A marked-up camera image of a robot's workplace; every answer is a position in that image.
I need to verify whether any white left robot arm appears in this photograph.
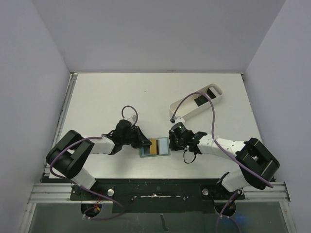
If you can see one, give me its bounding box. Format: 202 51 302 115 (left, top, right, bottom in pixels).
46 119 152 200

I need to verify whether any white oblong tray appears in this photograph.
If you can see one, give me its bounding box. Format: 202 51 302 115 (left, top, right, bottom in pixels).
169 83 224 120

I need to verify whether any green card holder wallet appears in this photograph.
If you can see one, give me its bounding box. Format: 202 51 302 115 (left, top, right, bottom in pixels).
140 137 171 158

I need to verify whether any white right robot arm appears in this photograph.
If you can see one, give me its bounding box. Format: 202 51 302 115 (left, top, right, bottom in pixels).
169 122 280 199

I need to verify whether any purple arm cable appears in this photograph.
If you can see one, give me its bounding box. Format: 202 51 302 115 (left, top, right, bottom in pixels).
171 92 274 233
50 105 139 220

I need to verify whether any aluminium frame rail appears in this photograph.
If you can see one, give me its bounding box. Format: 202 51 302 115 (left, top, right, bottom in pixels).
20 73 289 233

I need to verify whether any fallen black card in tray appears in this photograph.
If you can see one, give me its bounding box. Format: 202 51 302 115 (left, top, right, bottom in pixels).
194 95 208 106

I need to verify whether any card stack in tray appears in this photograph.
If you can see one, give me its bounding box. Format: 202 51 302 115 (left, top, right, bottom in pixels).
206 87 218 100

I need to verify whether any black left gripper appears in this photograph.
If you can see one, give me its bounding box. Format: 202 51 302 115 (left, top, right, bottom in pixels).
121 125 151 149

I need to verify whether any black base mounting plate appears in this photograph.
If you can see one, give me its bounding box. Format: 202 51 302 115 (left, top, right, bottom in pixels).
70 179 232 214

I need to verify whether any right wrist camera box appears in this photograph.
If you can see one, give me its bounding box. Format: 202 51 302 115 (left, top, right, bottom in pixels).
170 116 185 124

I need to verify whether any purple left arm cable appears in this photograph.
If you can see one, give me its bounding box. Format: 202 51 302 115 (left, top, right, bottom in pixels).
50 105 139 220

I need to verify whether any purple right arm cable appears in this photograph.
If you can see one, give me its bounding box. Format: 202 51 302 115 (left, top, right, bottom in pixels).
171 92 274 233

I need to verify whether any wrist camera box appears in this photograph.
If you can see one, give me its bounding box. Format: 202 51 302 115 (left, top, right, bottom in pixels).
127 115 137 124
170 116 185 124

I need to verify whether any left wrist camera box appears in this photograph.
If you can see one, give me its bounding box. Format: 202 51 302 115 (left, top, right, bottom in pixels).
127 115 137 124

